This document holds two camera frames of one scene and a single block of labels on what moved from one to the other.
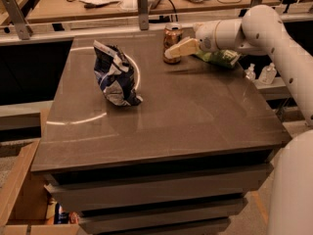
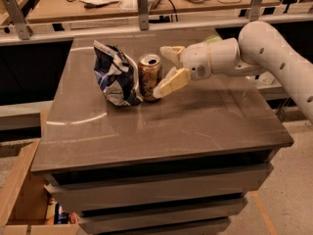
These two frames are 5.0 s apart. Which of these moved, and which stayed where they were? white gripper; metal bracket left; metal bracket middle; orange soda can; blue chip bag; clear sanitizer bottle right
Moved: white gripper; orange soda can
Stayed: metal bracket middle; blue chip bag; metal bracket left; clear sanitizer bottle right
